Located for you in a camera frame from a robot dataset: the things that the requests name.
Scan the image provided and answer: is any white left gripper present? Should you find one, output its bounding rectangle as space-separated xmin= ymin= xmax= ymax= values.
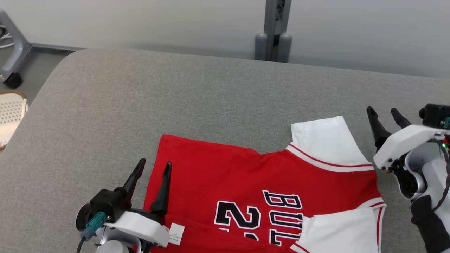
xmin=105 ymin=158 xmax=172 ymax=248

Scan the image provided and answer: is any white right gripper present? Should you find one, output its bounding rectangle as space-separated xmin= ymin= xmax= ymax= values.
xmin=366 ymin=106 xmax=450 ymax=171

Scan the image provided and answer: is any red white basketball jersey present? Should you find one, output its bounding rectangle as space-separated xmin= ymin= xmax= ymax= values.
xmin=133 ymin=116 xmax=387 ymax=253

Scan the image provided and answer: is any grey fabric sofa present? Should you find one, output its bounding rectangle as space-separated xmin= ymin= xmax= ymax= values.
xmin=0 ymin=48 xmax=450 ymax=253

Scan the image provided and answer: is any white perforated basket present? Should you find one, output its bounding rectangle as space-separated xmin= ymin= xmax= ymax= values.
xmin=0 ymin=91 xmax=29 ymax=151

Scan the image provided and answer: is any teal plug black left cable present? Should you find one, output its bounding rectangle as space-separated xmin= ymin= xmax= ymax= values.
xmin=76 ymin=212 xmax=107 ymax=253

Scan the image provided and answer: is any grey cylindrical post foot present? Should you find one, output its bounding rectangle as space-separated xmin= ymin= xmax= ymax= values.
xmin=278 ymin=33 xmax=293 ymax=64
xmin=255 ymin=33 xmax=268 ymax=61

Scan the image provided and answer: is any grey metal partition post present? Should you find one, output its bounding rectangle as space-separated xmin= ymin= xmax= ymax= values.
xmin=264 ymin=0 xmax=292 ymax=63

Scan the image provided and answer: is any grey wheeled metal frame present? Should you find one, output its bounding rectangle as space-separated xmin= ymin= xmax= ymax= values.
xmin=0 ymin=9 xmax=32 ymax=89

